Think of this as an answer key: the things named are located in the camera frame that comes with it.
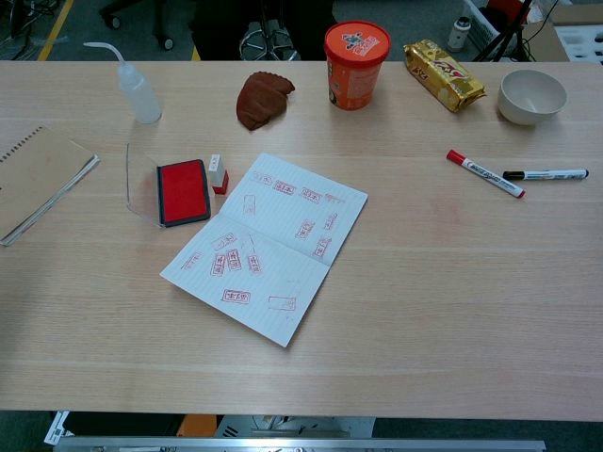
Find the small white red stamp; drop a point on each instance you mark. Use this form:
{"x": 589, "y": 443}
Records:
{"x": 218, "y": 175}

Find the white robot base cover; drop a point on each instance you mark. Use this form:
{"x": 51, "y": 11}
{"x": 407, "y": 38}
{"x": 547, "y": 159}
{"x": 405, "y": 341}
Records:
{"x": 292, "y": 424}

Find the kraft spiral notebook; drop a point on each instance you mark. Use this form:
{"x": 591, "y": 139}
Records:
{"x": 37, "y": 179}

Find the white stamped paper sheet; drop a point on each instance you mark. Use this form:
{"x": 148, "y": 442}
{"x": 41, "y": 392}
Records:
{"x": 273, "y": 263}

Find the red ink pad clear lid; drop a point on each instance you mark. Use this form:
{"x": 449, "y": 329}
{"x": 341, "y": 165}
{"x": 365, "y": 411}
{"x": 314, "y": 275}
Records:
{"x": 183, "y": 190}

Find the brown folded cloth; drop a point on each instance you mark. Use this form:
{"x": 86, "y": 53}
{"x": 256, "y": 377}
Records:
{"x": 261, "y": 101}

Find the orange instant noodle cup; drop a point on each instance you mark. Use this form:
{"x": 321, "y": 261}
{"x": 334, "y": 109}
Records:
{"x": 355, "y": 70}

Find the chrome stool base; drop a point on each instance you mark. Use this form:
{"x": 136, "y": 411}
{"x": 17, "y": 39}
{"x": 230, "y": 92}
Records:
{"x": 249, "y": 44}

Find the red whiteboard marker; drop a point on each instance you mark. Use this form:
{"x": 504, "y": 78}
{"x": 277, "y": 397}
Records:
{"x": 487, "y": 175}

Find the clear squeeze wash bottle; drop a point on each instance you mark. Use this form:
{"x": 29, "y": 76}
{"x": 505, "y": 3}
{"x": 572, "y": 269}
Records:
{"x": 141, "y": 96}

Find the gold snack packet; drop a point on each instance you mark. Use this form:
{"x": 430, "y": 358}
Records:
{"x": 443, "y": 75}

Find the orange box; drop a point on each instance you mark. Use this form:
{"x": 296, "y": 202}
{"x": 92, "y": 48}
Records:
{"x": 198, "y": 426}

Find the black office chair base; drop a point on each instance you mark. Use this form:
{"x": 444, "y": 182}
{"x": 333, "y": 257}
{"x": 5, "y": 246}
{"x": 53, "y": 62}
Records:
{"x": 162, "y": 28}

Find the small white cylinder device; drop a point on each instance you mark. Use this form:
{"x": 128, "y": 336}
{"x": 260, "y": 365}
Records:
{"x": 459, "y": 35}

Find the black whiteboard marker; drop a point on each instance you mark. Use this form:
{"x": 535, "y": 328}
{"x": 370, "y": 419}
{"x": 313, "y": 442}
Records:
{"x": 546, "y": 174}

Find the white bowl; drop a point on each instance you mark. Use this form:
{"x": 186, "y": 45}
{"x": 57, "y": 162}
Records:
{"x": 530, "y": 96}

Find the white plastic crate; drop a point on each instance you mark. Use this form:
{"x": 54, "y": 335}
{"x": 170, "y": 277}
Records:
{"x": 480, "y": 26}

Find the black tripod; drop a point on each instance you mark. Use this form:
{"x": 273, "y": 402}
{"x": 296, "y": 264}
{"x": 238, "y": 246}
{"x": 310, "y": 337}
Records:
{"x": 511, "y": 28}

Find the white printed sheet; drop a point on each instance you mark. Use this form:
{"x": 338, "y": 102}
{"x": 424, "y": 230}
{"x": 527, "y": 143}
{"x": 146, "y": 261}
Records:
{"x": 56, "y": 426}

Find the cardboard box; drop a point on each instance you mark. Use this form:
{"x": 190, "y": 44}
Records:
{"x": 577, "y": 33}

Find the aluminium profile rail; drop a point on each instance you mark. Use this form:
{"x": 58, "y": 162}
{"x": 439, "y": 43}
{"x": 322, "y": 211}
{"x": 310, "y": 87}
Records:
{"x": 282, "y": 445}

